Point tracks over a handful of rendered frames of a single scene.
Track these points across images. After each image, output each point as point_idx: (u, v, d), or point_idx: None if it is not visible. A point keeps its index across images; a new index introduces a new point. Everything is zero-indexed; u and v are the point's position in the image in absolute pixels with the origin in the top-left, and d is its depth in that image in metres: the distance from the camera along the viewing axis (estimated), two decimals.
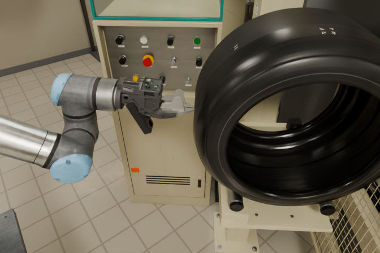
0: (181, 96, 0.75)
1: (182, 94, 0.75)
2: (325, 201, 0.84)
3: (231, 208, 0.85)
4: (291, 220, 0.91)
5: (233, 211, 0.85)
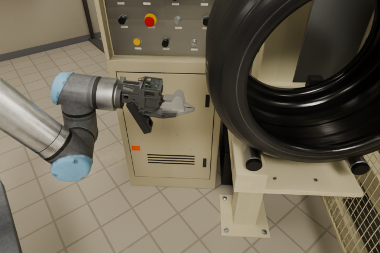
0: (181, 96, 0.75)
1: (182, 94, 0.75)
2: (360, 158, 0.72)
3: (247, 166, 0.73)
4: (315, 184, 0.80)
5: (248, 169, 0.74)
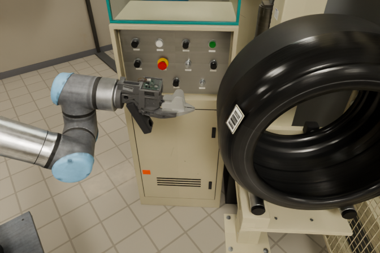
0: (181, 96, 0.75)
1: (182, 94, 0.75)
2: (341, 213, 0.87)
3: (262, 213, 0.85)
4: (311, 223, 0.92)
5: (264, 210, 0.85)
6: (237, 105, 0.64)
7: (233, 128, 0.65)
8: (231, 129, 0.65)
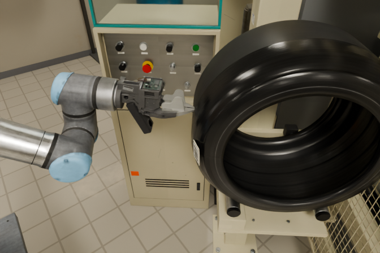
0: (181, 96, 0.75)
1: (182, 94, 0.75)
2: None
3: (237, 211, 0.86)
4: (287, 225, 0.93)
5: (233, 210, 0.85)
6: (193, 140, 0.72)
7: (197, 160, 0.72)
8: (197, 161, 0.73)
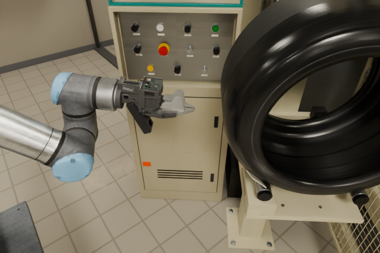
0: (181, 96, 0.75)
1: (182, 94, 0.75)
2: (358, 190, 0.80)
3: (259, 197, 0.81)
4: (319, 210, 0.88)
5: (261, 200, 0.82)
6: (246, 171, 0.78)
7: (262, 184, 0.77)
8: (263, 185, 0.77)
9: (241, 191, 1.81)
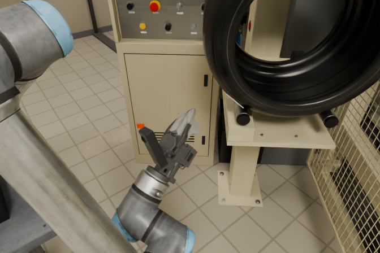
0: (195, 125, 0.76)
1: (197, 126, 0.77)
2: (329, 113, 0.87)
3: (238, 121, 0.88)
4: (295, 138, 0.95)
5: (240, 124, 0.89)
6: (225, 94, 0.85)
7: (239, 105, 0.84)
8: (240, 106, 0.84)
9: None
